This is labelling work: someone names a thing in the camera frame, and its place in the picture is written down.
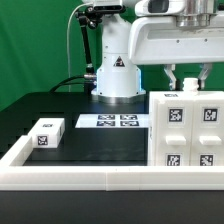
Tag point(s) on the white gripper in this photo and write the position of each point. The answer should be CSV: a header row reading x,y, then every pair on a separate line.
x,y
157,40

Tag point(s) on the white cabinet body box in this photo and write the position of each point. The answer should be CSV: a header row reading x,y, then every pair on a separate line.
x,y
190,92

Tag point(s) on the white cabinet top block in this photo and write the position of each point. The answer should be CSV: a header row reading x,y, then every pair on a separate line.
x,y
47,132

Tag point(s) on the white cabinet door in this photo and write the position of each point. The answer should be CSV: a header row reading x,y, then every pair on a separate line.
x,y
208,134
174,132

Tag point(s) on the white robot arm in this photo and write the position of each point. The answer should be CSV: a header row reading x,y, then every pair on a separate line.
x,y
118,78

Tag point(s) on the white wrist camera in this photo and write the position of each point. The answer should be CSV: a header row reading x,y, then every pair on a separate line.
x,y
159,7

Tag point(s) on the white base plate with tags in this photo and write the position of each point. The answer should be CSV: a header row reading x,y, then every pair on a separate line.
x,y
112,121

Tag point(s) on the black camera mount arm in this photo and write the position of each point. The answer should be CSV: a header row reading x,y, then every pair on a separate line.
x,y
87,36

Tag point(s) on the white U-shaped obstacle wall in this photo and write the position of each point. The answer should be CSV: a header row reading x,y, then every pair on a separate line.
x,y
16,175

